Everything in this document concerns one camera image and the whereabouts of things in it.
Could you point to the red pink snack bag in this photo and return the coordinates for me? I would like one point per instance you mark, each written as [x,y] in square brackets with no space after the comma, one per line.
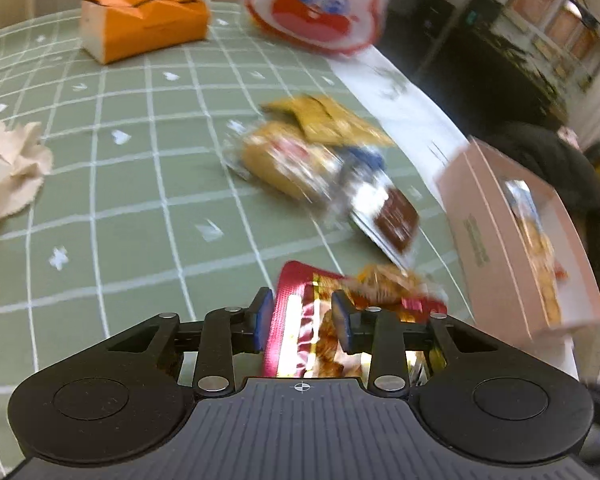
[303,342]

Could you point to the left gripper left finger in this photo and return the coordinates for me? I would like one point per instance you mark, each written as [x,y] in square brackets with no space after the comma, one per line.
[229,331]

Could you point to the pink cardboard box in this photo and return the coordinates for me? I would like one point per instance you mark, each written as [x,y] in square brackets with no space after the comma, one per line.
[505,297]

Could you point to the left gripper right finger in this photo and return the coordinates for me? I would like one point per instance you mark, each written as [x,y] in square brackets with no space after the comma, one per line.
[378,333]

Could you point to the chocolate square white wrapper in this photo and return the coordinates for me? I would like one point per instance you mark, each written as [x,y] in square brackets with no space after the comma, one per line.
[384,214]

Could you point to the gold foil snack packet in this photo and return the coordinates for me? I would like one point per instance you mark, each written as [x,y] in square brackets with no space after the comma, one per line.
[323,120]

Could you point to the black jacket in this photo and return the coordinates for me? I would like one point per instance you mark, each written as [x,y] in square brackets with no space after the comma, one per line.
[565,169]

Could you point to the long biscuit packet blue top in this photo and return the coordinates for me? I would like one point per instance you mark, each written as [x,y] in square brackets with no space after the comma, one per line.
[537,244]

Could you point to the orange tissue box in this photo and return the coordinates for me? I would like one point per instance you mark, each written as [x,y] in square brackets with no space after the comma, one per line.
[113,30]

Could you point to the red white bunny bag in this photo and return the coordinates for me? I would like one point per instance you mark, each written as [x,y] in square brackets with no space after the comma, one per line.
[328,26]

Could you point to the green checked tablecloth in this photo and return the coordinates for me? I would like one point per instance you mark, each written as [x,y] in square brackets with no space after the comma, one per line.
[140,215]

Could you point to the round bread in clear wrapper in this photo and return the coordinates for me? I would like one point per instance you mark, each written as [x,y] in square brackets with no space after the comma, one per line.
[277,154]

